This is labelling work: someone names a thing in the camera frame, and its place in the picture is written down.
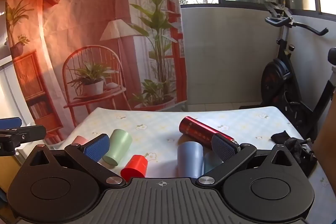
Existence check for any green cup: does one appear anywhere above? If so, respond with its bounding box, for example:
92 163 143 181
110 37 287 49
102 129 133 167

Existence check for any black exercise bike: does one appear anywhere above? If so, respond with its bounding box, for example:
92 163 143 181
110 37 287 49
239 1 336 146

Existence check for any black mesh cloth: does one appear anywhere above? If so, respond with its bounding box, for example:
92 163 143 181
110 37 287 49
283 137 318 179

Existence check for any blue cup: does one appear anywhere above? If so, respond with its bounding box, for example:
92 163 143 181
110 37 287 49
177 141 205 179

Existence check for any red metal bottle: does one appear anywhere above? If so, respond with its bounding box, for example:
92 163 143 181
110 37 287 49
179 116 241 150

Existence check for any black sock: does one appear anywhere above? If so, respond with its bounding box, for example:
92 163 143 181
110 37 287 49
271 130 289 146

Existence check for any printed wall tapestry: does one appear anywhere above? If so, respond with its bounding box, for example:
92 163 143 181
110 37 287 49
5 0 188 141

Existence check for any red cup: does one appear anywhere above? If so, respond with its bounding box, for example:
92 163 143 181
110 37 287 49
120 155 149 181

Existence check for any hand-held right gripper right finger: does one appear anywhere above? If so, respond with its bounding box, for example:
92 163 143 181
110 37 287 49
198 133 296 186

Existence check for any teal cup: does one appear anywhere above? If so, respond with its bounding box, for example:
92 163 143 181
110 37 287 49
203 152 223 174

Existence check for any brown panel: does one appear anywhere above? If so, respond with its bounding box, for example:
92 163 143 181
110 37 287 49
312 98 336 165

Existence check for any pink cup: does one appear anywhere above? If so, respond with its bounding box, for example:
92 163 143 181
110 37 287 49
71 135 89 147

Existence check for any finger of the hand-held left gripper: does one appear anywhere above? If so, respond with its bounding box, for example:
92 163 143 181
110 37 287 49
0 117 22 130
0 125 47 157

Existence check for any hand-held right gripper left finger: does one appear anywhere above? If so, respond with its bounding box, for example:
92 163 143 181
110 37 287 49
28 134 126 186

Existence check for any floral table cloth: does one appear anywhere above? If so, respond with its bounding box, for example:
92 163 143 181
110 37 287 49
51 106 336 224

